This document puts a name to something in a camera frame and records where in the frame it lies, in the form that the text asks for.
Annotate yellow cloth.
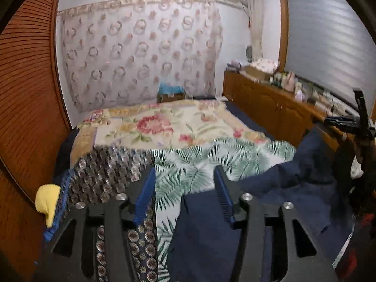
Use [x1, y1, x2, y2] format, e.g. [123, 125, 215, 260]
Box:
[35, 184, 61, 228]

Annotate white dotted cloth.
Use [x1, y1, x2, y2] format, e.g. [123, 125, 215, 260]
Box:
[250, 58, 279, 72]

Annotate floral blanket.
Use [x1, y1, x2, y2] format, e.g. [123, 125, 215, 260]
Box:
[72, 100, 274, 165]

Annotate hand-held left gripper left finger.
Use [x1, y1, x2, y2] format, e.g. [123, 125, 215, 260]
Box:
[35, 167, 157, 282]

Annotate navy blue printed t-shirt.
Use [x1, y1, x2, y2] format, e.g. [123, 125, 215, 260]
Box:
[166, 126, 356, 282]

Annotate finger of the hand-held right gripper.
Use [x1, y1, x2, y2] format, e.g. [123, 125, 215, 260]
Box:
[323, 115, 359, 130]
[352, 89, 369, 130]

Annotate pink thermos jug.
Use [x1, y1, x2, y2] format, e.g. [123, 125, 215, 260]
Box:
[283, 72, 296, 92]

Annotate beige side curtain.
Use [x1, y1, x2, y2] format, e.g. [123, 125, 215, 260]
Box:
[245, 0, 263, 62]

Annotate wooden louvered wardrobe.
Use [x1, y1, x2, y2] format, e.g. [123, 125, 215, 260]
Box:
[0, 0, 72, 282]

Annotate dark circle-patterned garment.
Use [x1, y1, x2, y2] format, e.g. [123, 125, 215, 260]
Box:
[44, 146, 159, 282]

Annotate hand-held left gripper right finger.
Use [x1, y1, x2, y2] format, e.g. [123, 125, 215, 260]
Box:
[214, 166, 338, 282]

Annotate white patterned bag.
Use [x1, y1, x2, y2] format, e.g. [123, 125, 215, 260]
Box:
[351, 156, 365, 180]

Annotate palm leaf bed sheet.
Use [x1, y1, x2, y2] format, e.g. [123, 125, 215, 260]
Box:
[153, 138, 297, 282]

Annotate sheer circle-print curtain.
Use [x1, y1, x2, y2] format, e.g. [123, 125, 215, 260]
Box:
[57, 0, 224, 114]

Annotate grey window blind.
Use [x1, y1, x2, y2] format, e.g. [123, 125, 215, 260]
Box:
[283, 0, 371, 115]

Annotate cardboard box with blue bag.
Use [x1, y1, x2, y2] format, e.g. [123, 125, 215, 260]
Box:
[157, 83, 186, 103]

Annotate long wooden cabinet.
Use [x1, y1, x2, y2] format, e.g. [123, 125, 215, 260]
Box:
[223, 70, 353, 153]

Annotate navy blue bed sheet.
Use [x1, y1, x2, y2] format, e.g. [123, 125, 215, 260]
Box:
[226, 103, 277, 141]

